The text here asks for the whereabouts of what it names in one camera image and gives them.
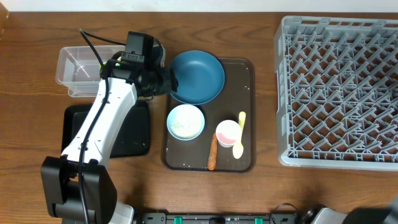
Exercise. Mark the black waste bin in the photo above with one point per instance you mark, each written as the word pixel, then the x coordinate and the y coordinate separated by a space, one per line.
pixel 133 138

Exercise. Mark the yellow plastic spoon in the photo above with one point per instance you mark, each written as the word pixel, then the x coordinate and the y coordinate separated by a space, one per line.
pixel 238 147

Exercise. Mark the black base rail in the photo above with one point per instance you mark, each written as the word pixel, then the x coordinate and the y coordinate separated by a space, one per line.
pixel 277 216

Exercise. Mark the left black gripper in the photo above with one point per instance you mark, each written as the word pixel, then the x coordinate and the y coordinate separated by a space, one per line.
pixel 167 78

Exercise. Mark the orange carrot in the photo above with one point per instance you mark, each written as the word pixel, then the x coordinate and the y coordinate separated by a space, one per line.
pixel 212 159

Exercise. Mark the white pink cup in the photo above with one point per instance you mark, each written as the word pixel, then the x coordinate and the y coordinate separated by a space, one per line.
pixel 228 133

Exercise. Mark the dark blue plate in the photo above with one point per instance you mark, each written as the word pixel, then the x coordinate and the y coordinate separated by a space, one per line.
pixel 200 76

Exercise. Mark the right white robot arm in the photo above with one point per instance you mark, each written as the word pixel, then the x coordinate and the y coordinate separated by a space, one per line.
pixel 320 214

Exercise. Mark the yellow snack wrapper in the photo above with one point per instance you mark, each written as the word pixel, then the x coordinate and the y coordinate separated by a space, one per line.
pixel 111 63

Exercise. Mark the clear plastic waste bin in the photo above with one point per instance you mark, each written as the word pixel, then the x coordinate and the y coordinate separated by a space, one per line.
pixel 78 69

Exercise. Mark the grey dishwasher rack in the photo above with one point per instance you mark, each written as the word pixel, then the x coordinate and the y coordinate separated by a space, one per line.
pixel 337 93

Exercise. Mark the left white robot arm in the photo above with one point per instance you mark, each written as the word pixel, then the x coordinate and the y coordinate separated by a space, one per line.
pixel 77 185

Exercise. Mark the light blue rice bowl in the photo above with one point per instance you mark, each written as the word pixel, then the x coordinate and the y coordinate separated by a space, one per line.
pixel 185 122

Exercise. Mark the dark brown serving tray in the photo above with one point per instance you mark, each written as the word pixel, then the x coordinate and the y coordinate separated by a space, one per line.
pixel 237 95

